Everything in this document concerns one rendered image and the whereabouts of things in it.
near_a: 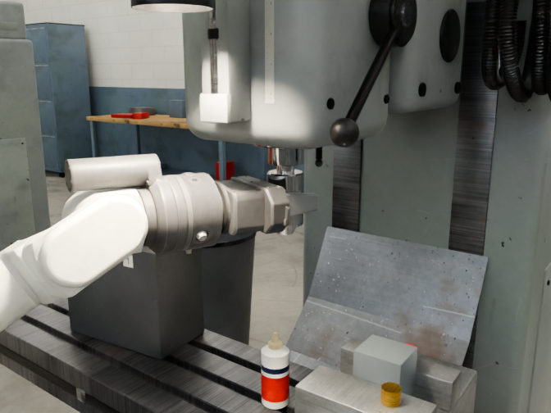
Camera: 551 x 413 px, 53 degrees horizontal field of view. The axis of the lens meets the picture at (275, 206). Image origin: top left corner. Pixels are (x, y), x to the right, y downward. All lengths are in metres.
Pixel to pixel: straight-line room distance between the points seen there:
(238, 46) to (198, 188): 0.16
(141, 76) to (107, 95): 0.75
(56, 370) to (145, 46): 6.54
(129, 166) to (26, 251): 0.14
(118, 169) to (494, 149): 0.61
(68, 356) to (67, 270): 0.47
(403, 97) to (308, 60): 0.19
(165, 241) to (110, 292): 0.40
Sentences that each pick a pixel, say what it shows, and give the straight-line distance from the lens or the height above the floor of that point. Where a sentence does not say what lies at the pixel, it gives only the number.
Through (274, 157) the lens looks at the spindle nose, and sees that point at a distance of 0.68.
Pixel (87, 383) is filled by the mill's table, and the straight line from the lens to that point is 0.96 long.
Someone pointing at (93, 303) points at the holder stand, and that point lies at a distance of 1.03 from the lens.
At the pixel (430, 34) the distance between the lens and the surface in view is 0.77.
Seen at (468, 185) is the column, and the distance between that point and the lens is 0.99.
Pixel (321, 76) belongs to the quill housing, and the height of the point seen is 1.39.
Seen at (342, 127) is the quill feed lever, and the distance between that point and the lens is 0.55.
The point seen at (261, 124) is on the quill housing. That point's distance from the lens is 0.60.
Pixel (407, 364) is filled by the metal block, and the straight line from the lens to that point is 0.68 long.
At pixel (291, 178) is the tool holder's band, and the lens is 0.68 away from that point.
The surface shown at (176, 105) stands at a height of 1.03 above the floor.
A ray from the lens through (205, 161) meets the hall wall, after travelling 6.73.
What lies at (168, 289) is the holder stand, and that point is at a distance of 0.93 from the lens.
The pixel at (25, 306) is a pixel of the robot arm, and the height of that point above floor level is 1.17.
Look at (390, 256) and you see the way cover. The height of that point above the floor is 1.06.
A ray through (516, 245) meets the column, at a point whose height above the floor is 1.12.
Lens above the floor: 1.39
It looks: 14 degrees down
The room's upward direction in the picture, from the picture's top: straight up
